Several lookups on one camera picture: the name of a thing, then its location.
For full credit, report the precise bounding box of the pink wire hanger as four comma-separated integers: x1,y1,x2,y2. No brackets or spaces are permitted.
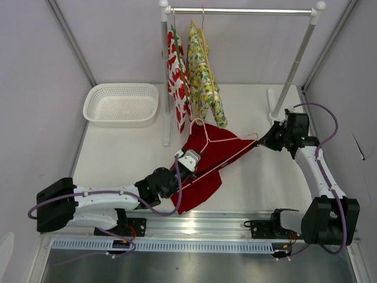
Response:
183,119,259,192

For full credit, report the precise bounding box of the red flower print garment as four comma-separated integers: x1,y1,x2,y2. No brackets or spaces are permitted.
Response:
167,27,192,133

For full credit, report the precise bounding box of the red skirt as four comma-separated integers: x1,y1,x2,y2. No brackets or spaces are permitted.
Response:
177,122,257,215

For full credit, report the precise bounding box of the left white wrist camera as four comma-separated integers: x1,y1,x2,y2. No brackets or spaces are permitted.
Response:
176,149,201,172

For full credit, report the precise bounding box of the white slotted cable duct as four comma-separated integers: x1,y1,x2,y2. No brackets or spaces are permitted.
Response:
52,238,275,254

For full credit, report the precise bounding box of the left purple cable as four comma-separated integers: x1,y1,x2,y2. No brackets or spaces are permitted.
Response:
28,154,185,221

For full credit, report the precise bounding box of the white plastic basket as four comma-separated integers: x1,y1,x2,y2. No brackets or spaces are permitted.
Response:
82,83,159,128

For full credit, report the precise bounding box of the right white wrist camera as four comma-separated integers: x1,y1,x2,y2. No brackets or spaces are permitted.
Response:
285,107,295,121

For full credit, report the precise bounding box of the aluminium rail base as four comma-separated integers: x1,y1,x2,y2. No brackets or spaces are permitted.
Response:
37,209,284,241

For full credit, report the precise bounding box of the white metal clothes rack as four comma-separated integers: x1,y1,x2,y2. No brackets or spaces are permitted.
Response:
158,0,327,147

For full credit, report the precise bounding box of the lemon print garment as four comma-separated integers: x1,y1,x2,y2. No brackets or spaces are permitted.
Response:
186,21,228,128

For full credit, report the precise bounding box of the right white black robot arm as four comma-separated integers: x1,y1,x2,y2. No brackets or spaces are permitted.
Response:
258,110,360,247

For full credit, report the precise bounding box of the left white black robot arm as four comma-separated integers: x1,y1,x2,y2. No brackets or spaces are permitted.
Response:
28,156,198,236

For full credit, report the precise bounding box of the green hanger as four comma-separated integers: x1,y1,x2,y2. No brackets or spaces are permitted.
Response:
168,14,189,104

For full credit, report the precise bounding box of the yellow wooden hanger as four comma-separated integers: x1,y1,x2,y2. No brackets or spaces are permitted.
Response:
186,19,220,106

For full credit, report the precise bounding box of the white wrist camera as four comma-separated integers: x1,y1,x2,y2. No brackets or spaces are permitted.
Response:
285,107,295,121
176,149,201,172

